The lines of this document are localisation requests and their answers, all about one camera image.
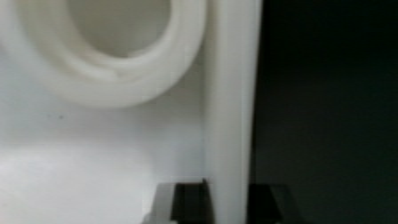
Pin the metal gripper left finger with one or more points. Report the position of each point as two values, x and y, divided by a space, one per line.
182 203

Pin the white square tabletop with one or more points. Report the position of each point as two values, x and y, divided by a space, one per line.
127 101

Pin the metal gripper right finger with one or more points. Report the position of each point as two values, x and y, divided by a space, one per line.
273 205

